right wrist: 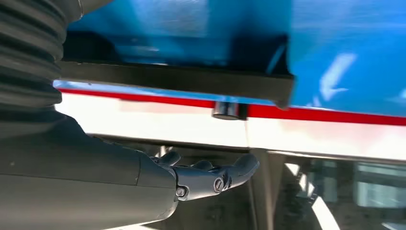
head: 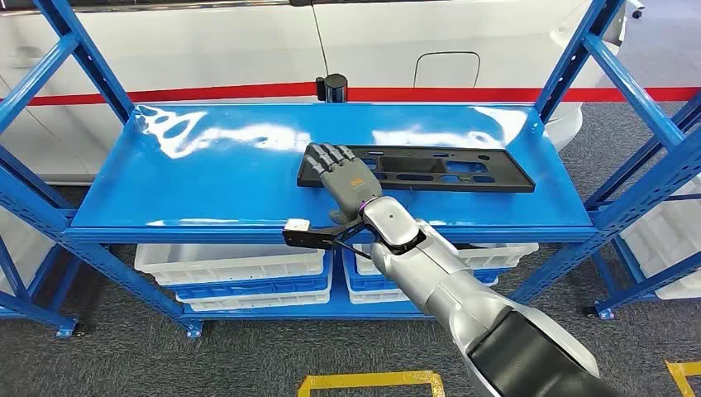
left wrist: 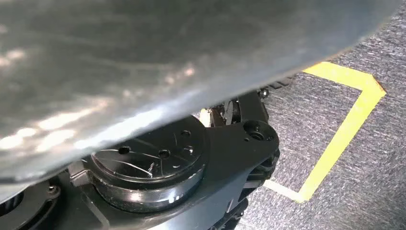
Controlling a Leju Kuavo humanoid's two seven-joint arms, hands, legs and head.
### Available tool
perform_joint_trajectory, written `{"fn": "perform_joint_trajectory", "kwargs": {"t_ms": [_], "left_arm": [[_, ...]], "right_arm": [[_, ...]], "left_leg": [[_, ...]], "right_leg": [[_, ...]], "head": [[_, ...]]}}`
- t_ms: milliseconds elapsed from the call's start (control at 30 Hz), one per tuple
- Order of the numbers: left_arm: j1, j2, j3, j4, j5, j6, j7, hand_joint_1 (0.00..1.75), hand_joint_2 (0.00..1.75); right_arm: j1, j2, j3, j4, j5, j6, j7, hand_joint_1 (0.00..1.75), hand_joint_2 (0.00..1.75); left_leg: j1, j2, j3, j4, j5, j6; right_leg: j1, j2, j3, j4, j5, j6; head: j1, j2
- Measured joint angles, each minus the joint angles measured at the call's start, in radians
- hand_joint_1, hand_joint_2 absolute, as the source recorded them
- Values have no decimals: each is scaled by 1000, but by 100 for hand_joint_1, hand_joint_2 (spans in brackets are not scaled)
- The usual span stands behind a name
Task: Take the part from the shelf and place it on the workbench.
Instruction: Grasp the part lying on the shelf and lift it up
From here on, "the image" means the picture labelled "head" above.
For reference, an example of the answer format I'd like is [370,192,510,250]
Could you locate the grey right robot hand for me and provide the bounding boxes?
[303,142,384,227]

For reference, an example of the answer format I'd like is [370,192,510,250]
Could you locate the black plastic panel part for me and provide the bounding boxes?
[296,144,536,194]

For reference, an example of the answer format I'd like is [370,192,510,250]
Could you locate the blue plastic storage bin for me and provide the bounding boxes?
[341,249,499,291]
[169,257,334,301]

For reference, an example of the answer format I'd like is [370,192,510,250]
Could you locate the red barrier belt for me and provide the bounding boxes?
[0,82,701,108]

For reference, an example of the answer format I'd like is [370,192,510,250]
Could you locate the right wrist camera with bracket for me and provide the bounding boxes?
[282,218,365,253]

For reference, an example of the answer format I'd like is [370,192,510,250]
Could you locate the black stanchion post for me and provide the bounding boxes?
[314,72,349,104]

